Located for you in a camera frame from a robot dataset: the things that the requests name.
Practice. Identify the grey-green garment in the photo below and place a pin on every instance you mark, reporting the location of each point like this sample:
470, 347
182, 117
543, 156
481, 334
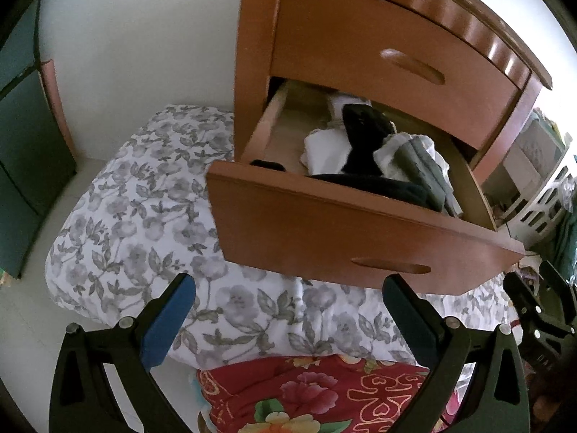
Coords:
421, 167

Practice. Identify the pink rolled mat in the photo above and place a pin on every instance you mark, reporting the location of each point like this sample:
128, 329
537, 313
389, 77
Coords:
56, 103

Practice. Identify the wooden drawer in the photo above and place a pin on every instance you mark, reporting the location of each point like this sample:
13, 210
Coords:
315, 234
360, 54

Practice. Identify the grey board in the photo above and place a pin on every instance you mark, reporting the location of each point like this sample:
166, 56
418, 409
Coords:
532, 153

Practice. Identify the teal green cloth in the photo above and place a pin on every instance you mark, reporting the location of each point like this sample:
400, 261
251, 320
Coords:
568, 248

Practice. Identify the closed wooden drawer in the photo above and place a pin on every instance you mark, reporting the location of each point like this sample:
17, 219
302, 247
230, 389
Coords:
360, 54

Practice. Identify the black garment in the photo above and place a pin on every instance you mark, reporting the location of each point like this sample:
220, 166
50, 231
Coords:
383, 189
365, 140

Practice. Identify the grey floral bed quilt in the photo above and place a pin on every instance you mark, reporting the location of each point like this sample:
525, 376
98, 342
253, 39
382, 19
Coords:
135, 216

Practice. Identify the white garment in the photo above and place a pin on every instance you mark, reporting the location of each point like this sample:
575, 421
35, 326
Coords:
324, 151

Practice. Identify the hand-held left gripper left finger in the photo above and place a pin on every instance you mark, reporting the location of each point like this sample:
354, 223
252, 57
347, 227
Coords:
164, 320

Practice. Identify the white lattice rack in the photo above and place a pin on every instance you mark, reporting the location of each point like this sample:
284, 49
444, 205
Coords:
541, 207

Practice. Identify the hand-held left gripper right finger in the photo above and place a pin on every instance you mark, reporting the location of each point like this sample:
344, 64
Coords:
412, 320

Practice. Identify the wooden nightstand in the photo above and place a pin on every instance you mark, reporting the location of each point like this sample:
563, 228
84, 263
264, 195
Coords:
252, 54

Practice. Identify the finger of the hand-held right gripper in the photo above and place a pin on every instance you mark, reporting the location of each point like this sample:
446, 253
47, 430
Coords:
518, 288
556, 279

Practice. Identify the pink white cloth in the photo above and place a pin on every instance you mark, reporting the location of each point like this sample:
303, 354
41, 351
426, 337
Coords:
345, 103

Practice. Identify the small black cloth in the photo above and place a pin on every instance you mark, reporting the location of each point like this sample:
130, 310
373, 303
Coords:
268, 165

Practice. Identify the red floral blanket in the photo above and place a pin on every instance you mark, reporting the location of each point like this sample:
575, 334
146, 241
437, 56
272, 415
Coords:
293, 397

